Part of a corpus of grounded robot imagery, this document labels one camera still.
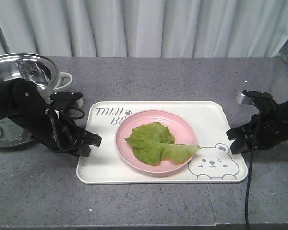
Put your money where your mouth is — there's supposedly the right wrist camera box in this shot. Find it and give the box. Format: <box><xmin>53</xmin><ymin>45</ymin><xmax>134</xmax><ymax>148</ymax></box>
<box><xmin>236</xmin><ymin>90</ymin><xmax>273</xmax><ymax>105</ymax></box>

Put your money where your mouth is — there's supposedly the green lettuce leaf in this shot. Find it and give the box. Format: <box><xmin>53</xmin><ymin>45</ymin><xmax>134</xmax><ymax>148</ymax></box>
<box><xmin>125</xmin><ymin>122</ymin><xmax>201</xmax><ymax>166</ymax></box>

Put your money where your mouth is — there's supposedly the grey electric cooking pot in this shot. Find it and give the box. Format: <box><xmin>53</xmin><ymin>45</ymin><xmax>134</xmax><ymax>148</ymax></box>
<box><xmin>0</xmin><ymin>53</ymin><xmax>73</xmax><ymax>148</ymax></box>

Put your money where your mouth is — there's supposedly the cream bear serving tray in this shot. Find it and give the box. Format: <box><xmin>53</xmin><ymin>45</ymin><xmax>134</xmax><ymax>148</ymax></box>
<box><xmin>76</xmin><ymin>101</ymin><xmax>247</xmax><ymax>184</ymax></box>

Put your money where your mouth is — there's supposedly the grey-white curtain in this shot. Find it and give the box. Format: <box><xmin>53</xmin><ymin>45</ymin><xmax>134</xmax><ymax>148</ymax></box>
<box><xmin>0</xmin><ymin>0</ymin><xmax>288</xmax><ymax>58</ymax></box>

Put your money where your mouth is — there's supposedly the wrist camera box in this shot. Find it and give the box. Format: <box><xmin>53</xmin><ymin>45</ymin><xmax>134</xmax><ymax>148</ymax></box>
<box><xmin>50</xmin><ymin>92</ymin><xmax>83</xmax><ymax>109</ymax></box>
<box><xmin>236</xmin><ymin>90</ymin><xmax>273</xmax><ymax>105</ymax></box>

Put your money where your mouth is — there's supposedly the pink round plate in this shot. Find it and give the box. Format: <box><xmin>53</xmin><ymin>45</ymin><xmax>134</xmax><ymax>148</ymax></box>
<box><xmin>115</xmin><ymin>110</ymin><xmax>197</xmax><ymax>177</ymax></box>

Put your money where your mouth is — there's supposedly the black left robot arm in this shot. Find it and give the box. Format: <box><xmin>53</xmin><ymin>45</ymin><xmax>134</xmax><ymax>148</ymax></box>
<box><xmin>0</xmin><ymin>78</ymin><xmax>201</xmax><ymax>158</ymax></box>

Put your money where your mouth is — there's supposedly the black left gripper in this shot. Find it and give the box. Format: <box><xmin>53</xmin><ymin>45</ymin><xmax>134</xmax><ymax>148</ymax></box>
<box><xmin>31</xmin><ymin>106</ymin><xmax>102</xmax><ymax>157</ymax></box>

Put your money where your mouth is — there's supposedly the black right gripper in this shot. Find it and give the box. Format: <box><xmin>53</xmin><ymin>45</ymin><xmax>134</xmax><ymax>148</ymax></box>
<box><xmin>226</xmin><ymin>98</ymin><xmax>288</xmax><ymax>155</ymax></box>

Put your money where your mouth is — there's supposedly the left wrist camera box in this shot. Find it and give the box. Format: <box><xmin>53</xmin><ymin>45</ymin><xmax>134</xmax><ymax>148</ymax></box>
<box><xmin>50</xmin><ymin>92</ymin><xmax>83</xmax><ymax>109</ymax></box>

